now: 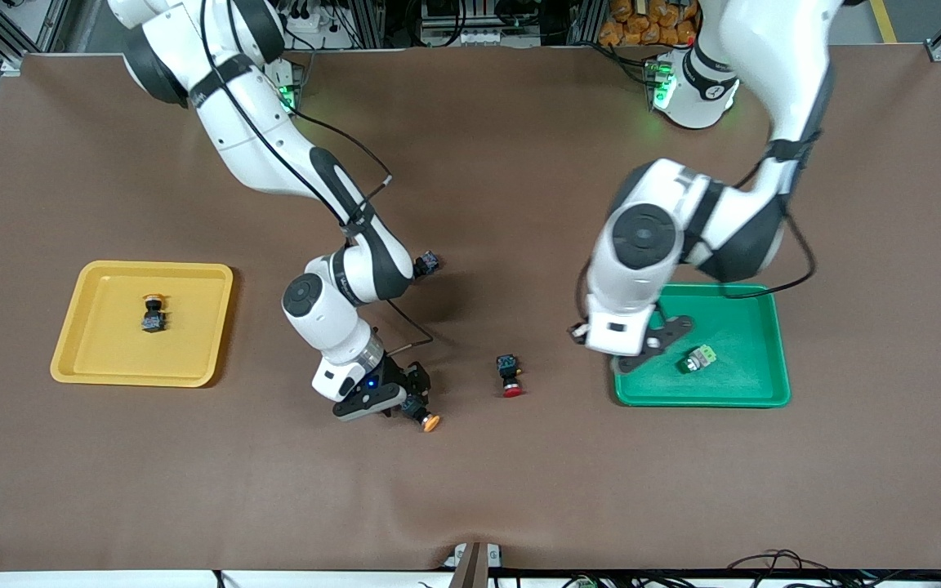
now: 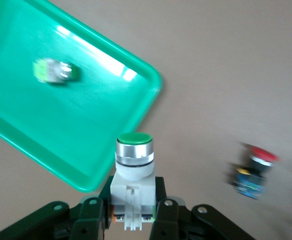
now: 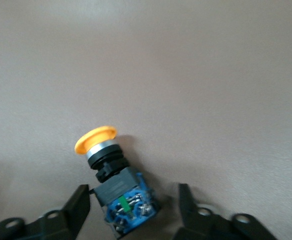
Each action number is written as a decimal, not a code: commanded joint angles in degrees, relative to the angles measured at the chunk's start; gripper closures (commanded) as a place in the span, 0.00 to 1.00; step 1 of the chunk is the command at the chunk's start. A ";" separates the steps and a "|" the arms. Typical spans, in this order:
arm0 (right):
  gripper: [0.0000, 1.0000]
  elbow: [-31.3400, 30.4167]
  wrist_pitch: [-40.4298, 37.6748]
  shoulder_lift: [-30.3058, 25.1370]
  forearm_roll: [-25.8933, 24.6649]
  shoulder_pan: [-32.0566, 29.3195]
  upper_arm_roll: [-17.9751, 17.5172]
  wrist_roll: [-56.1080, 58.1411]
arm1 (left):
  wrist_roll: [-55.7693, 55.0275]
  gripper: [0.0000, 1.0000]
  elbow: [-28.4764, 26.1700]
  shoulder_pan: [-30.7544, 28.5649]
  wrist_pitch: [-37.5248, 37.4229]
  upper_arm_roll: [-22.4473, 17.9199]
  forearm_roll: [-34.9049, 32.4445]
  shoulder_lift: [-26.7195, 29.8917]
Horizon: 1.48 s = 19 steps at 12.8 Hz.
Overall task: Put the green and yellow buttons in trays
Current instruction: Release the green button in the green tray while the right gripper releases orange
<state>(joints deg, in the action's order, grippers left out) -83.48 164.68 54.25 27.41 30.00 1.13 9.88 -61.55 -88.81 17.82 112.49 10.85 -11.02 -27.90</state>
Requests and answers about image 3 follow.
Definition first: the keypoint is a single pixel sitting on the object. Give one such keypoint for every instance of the yellow mushroom push button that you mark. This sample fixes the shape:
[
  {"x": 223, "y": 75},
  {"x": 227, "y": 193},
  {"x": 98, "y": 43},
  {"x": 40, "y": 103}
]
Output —
[{"x": 121, "y": 185}]

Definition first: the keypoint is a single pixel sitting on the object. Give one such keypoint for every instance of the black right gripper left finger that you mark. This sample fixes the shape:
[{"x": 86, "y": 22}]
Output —
[{"x": 61, "y": 217}]

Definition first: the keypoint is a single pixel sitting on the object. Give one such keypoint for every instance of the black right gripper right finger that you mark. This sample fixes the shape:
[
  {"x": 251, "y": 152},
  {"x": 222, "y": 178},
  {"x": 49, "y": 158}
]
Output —
[{"x": 206, "y": 220}]

